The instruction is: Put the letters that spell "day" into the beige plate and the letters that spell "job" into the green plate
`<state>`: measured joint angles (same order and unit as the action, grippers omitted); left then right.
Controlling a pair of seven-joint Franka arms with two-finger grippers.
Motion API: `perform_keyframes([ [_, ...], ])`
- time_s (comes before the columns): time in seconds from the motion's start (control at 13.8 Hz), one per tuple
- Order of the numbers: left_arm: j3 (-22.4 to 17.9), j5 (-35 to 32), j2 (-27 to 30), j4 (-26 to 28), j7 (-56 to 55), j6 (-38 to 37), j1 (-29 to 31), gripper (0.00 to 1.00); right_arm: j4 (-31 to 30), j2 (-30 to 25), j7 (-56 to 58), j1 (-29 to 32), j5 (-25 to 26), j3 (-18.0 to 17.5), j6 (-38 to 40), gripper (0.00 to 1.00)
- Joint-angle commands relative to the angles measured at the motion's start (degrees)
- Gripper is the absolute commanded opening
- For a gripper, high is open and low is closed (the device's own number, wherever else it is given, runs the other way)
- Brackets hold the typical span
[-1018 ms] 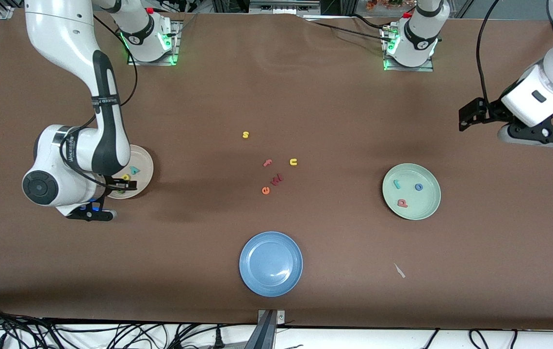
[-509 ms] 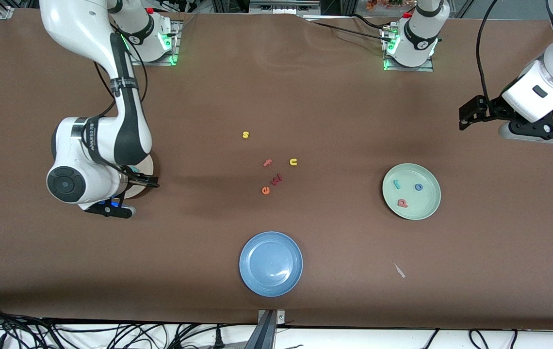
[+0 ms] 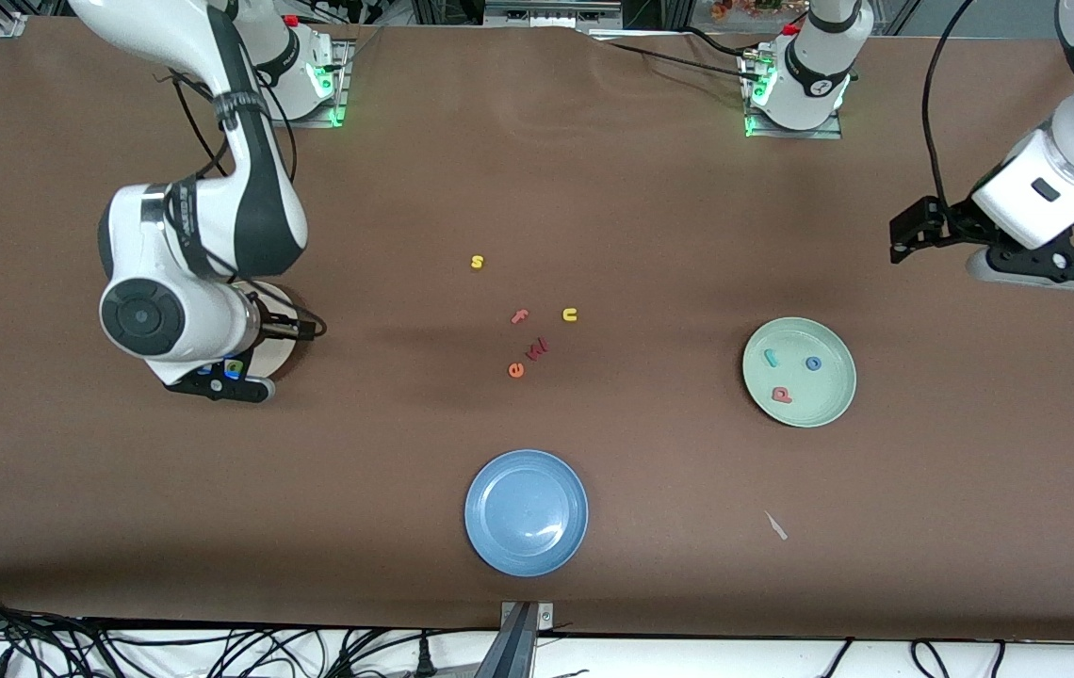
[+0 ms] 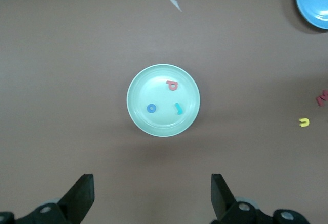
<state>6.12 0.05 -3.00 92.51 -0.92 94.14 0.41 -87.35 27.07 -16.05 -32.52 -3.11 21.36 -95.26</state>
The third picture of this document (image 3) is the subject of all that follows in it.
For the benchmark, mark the orange brown decoration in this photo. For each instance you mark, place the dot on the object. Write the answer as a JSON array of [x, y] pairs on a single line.
[[735, 9]]

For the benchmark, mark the green round plate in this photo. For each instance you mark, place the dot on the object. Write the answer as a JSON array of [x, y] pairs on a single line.
[[820, 405]]

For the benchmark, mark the red foam letter w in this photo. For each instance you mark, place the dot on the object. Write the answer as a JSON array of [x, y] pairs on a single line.
[[538, 348]]

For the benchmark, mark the white paper scrap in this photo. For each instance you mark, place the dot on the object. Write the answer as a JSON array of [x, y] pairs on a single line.
[[775, 525]]

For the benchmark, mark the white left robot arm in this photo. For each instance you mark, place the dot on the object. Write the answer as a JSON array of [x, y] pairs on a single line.
[[815, 75]]

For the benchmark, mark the blue round plate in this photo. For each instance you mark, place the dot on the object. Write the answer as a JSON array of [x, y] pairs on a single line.
[[526, 513]]

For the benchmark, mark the grey power strip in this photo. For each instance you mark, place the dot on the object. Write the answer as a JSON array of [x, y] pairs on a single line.
[[551, 14]]

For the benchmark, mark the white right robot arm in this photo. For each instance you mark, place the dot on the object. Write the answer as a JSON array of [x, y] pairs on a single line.
[[264, 235]]

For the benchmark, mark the beige round plate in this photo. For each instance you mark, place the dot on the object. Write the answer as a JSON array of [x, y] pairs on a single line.
[[281, 356]]

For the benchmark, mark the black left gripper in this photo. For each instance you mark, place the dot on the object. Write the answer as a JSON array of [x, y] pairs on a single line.
[[954, 225]]

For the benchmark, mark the black power plug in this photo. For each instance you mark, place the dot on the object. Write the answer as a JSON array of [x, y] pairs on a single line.
[[425, 659]]

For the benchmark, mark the brown table cover sheet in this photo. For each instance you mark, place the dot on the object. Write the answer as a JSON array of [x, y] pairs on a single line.
[[537, 188]]

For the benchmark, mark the metal table edge bracket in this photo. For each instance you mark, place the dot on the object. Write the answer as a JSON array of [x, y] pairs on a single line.
[[523, 645]]

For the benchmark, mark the red foam letter p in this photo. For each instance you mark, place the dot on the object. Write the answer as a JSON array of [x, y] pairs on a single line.
[[782, 395]]

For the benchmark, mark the aluminium corner bracket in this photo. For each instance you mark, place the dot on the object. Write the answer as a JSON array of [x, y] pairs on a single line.
[[9, 24]]

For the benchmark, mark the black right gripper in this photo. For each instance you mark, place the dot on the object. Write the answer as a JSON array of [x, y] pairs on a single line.
[[264, 314]]

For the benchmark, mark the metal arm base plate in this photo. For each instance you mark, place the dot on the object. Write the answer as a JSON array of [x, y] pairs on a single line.
[[791, 134], [341, 85]]

